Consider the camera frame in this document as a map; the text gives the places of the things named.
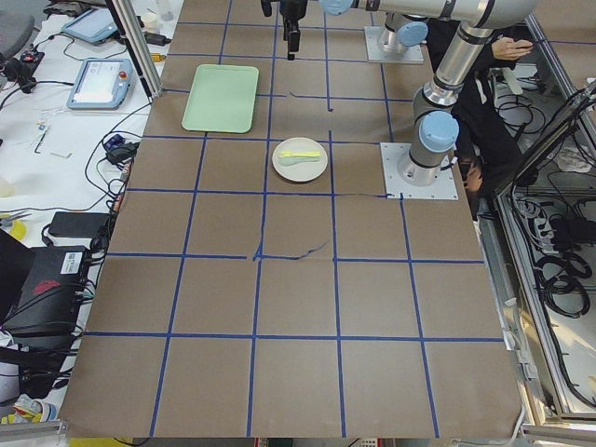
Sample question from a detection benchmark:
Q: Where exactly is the yellow plastic fork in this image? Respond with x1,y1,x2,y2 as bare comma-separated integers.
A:
279,151,320,158

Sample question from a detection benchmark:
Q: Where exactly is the white round plate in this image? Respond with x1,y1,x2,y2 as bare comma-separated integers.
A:
272,137,328,183

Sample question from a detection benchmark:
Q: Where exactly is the green plastic tray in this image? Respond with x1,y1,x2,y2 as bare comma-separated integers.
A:
182,64,259,134

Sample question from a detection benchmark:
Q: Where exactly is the light blue plastic spoon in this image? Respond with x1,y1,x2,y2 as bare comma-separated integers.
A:
278,156,320,167

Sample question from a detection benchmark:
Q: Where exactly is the blue teach pendant far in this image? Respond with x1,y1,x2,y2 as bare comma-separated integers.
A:
61,8,117,46

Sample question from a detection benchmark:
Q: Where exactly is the blue teach pendant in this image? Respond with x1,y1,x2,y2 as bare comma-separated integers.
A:
61,8,117,46
66,58,133,110

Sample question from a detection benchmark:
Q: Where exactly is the blue teach pendant near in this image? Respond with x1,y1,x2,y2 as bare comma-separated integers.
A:
66,58,133,110

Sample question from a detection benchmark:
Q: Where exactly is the person in black clothes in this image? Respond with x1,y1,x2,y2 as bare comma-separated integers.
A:
452,29,534,219

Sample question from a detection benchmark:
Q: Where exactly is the black power adapter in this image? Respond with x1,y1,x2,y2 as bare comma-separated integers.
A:
47,211,109,238

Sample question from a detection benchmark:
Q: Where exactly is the black computer box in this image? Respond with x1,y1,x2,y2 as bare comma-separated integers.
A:
2,246,93,334

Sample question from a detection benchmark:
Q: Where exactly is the aluminium frame post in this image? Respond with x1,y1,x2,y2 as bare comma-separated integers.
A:
105,0,163,100

